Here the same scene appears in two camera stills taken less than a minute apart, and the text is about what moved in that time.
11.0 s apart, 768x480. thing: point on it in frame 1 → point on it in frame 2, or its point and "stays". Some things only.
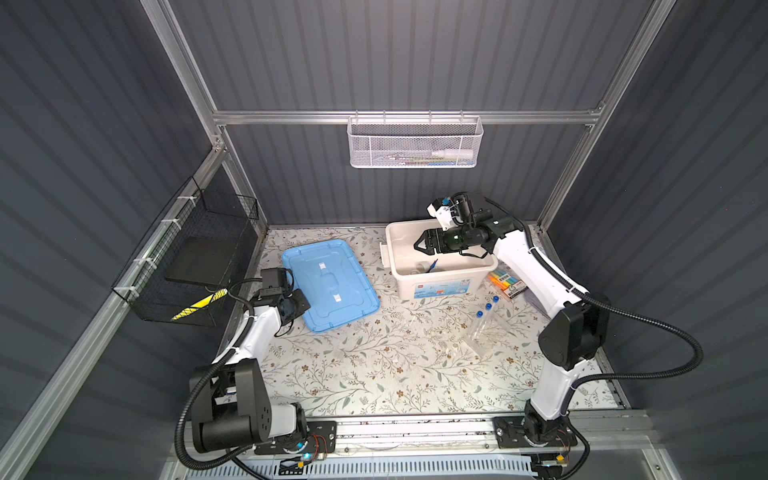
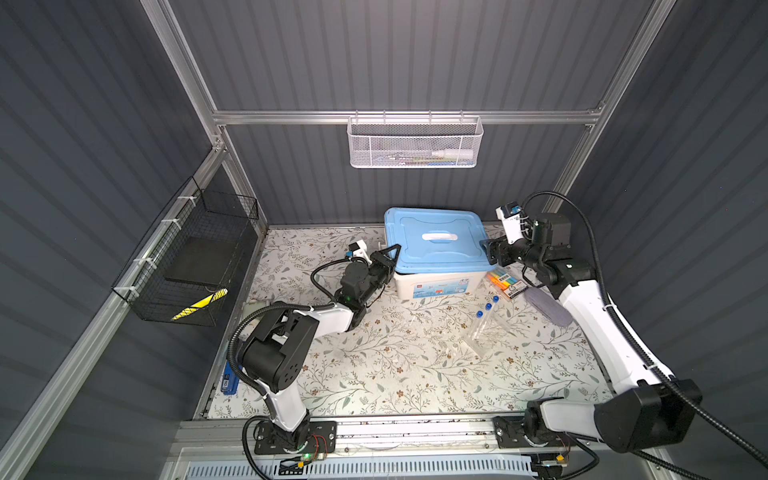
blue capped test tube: x=488 y=308 stays
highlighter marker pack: x=509 y=285 stays
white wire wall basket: x=408 y=142 stays
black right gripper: x=432 y=238 → x=496 y=247
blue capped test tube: x=479 y=315 stays
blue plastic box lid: x=332 y=279 → x=437 y=240
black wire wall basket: x=184 y=270 stays
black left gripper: x=294 y=294 → x=383 y=265
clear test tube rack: x=485 y=329 stays
